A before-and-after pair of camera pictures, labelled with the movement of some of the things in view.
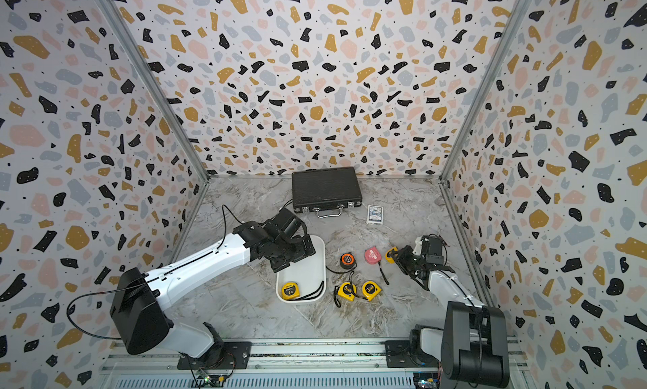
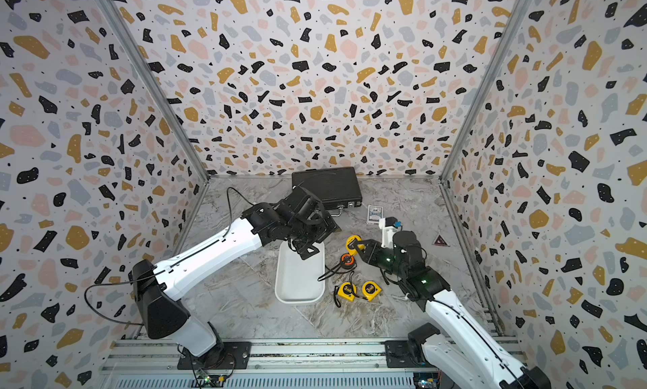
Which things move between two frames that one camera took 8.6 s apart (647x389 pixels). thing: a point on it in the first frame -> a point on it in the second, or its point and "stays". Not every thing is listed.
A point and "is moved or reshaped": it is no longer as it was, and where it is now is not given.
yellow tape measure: [371, 290] stays
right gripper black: [400, 258] -> [372, 252]
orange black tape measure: [347, 260] is moved or reshaped
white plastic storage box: [309, 274] stays
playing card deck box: [375, 215] stays
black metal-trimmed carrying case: [326, 191] stays
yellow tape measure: [291, 290] -> [350, 239]
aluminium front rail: [300, 354] stays
